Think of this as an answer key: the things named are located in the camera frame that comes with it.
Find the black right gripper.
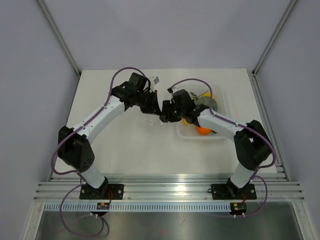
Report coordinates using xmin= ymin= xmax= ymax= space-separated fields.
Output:
xmin=159 ymin=100 xmax=186 ymax=123

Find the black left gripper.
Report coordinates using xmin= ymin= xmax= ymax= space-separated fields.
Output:
xmin=135 ymin=89 xmax=162 ymax=116

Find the clear zip top bag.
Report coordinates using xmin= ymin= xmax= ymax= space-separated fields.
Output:
xmin=148 ymin=114 xmax=164 ymax=126

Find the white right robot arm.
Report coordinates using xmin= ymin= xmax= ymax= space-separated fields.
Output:
xmin=160 ymin=87 xmax=276 ymax=198

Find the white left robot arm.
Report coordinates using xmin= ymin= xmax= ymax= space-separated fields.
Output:
xmin=56 ymin=72 xmax=161 ymax=199

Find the white perforated plastic basket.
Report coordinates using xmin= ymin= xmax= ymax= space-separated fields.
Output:
xmin=173 ymin=82 xmax=228 ymax=141

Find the orange fruit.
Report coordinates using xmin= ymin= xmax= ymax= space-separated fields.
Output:
xmin=196 ymin=126 xmax=212 ymax=136

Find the green netted melon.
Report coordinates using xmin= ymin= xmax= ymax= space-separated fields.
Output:
xmin=195 ymin=96 xmax=218 ymax=112

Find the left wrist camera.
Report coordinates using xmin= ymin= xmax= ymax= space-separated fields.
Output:
xmin=148 ymin=76 xmax=160 ymax=85

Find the white slotted cable duct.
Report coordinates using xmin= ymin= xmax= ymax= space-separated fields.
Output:
xmin=43 ymin=202 xmax=246 ymax=213

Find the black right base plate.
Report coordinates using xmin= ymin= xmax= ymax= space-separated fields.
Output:
xmin=208 ymin=183 xmax=257 ymax=200

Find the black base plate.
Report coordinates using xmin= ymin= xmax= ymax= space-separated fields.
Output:
xmin=208 ymin=183 xmax=257 ymax=200
xmin=79 ymin=183 xmax=125 ymax=200

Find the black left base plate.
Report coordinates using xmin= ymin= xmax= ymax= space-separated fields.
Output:
xmin=79 ymin=183 xmax=125 ymax=200

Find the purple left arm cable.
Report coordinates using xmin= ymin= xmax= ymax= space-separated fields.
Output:
xmin=50 ymin=66 xmax=148 ymax=237

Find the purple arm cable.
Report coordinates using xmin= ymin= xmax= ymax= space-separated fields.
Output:
xmin=167 ymin=78 xmax=277 ymax=218
xmin=50 ymin=66 xmax=148 ymax=237

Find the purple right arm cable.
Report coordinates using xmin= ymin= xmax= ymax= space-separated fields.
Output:
xmin=167 ymin=78 xmax=277 ymax=218

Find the right aluminium frame post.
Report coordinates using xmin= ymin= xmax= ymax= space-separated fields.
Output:
xmin=252 ymin=0 xmax=300 ymax=77

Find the aluminium frame post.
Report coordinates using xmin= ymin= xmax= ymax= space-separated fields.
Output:
xmin=35 ymin=0 xmax=82 ymax=80
xmin=252 ymin=0 xmax=300 ymax=77

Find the left aluminium frame post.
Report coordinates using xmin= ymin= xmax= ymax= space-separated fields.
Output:
xmin=35 ymin=0 xmax=82 ymax=80

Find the aluminium front rail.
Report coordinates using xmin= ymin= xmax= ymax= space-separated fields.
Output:
xmin=33 ymin=174 xmax=305 ymax=202

